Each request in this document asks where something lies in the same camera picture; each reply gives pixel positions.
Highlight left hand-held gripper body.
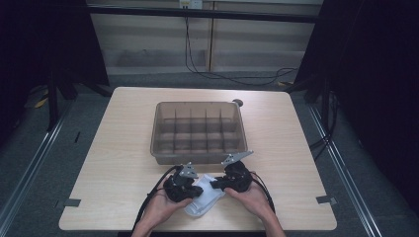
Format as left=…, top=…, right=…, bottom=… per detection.
left=162, top=161, right=201, bottom=203

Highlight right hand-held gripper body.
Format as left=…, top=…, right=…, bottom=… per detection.
left=216, top=150, right=255, bottom=194

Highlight white sock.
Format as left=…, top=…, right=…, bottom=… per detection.
left=193, top=173, right=227, bottom=211
left=183, top=194, right=218, bottom=218

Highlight person's left hand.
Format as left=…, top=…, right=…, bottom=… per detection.
left=143, top=187, right=194, bottom=230

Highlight person's right hand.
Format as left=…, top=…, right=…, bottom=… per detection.
left=224, top=173, right=275, bottom=226

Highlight translucent brown divided storage box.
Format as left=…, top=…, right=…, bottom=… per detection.
left=149, top=101, right=249, bottom=166

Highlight grey tape strip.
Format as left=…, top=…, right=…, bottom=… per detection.
left=53, top=197, right=82, bottom=208
left=315, top=195, right=338, bottom=205

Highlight black metal stand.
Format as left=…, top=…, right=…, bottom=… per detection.
left=44, top=69, right=114, bottom=133
left=285, top=77, right=333, bottom=133

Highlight black horizontal metal bar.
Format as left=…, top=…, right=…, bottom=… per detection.
left=86, top=5, right=320, bottom=25

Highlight black curtain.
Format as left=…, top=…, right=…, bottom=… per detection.
left=293, top=0, right=419, bottom=216
left=0, top=0, right=111, bottom=151

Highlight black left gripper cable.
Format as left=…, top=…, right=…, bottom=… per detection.
left=132, top=165, right=183, bottom=232

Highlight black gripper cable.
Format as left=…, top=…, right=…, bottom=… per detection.
left=132, top=165, right=183, bottom=232
left=249, top=171, right=277, bottom=214

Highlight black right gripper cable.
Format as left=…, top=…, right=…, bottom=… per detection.
left=249, top=171, right=277, bottom=214

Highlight black cable bundle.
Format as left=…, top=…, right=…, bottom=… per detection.
left=308, top=91, right=341, bottom=163

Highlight long black wall cable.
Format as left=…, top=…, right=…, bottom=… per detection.
left=184, top=16, right=299, bottom=88

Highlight metal floor rail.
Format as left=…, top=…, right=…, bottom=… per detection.
left=0, top=100, right=73, bottom=229
left=307, top=104, right=383, bottom=237

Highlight white wall socket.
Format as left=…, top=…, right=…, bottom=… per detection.
left=178, top=0, right=204, bottom=10

